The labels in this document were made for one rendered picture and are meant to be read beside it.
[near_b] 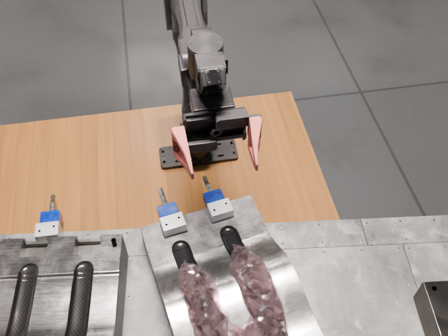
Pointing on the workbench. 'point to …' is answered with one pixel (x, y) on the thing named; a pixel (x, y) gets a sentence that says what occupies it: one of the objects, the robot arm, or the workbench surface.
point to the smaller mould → (433, 307)
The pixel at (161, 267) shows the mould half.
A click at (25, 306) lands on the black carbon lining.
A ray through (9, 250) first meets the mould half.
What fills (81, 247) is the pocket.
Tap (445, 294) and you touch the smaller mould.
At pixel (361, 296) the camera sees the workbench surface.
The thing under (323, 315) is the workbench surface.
